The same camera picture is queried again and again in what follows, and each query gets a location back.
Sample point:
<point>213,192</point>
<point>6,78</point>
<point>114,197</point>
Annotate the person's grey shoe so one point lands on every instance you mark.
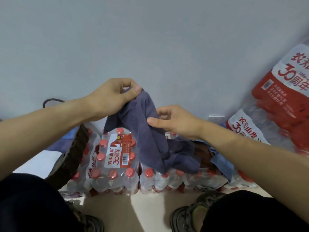
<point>91,223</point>
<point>183,219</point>

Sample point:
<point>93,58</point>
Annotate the person's left hand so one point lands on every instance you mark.
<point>108,99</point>

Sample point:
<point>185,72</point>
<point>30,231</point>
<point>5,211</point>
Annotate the white wall socket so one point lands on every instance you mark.
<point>216,118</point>

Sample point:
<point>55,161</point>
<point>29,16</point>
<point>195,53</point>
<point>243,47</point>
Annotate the dark grey towel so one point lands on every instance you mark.
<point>144,132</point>

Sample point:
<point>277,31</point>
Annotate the person's right forearm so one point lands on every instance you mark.
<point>260,161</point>

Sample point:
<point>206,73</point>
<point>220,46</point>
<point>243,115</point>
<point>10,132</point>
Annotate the person's right hand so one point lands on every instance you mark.
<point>181,123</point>

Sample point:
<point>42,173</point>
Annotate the brown towel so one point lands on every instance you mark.
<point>202,154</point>

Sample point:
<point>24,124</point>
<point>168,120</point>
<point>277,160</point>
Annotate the person's left grey shoe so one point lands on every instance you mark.
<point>91,223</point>

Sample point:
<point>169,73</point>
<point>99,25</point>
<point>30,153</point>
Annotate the dark blue towel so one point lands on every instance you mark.
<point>56,147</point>

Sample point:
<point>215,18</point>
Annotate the light blue towel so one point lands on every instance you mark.
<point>71,134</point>
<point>224,164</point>

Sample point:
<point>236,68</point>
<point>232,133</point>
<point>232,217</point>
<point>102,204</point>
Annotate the dark brown wicker basket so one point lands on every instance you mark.
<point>72,154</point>

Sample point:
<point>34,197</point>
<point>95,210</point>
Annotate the person's left forearm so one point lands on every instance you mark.
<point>38,132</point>

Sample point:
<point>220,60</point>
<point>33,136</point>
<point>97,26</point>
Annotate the person's right grey shoe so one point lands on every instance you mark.
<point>183,219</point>

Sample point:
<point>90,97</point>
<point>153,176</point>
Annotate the cream towel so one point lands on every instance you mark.
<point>36,164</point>

